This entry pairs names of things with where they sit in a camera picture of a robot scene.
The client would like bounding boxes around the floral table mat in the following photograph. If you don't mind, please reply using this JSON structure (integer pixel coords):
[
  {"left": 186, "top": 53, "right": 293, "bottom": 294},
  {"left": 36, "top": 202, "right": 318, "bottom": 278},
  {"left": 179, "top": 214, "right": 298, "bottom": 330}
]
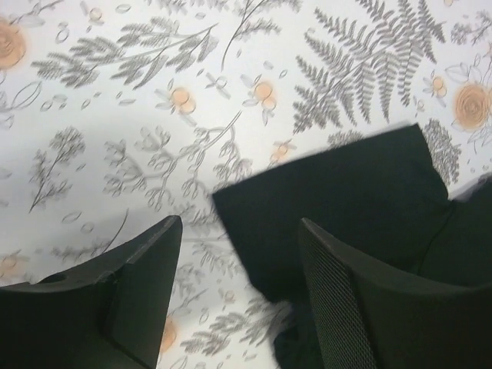
[{"left": 1, "top": 1, "right": 491, "bottom": 368}]

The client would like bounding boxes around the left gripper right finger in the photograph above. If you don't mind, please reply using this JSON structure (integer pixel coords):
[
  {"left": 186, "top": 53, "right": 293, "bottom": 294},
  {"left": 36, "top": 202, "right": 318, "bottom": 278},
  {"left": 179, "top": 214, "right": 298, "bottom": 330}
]
[{"left": 299, "top": 219, "right": 491, "bottom": 368}]

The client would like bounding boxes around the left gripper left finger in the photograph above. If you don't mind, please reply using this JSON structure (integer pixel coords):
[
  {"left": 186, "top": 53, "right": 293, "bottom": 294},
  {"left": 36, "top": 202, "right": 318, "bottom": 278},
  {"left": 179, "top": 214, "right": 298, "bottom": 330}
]
[{"left": 1, "top": 216, "right": 181, "bottom": 368}]

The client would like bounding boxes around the black t shirt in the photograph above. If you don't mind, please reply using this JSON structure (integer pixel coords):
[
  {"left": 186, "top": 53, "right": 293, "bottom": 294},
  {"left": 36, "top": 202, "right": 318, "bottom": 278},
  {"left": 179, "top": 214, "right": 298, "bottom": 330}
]
[{"left": 212, "top": 125, "right": 491, "bottom": 368}]

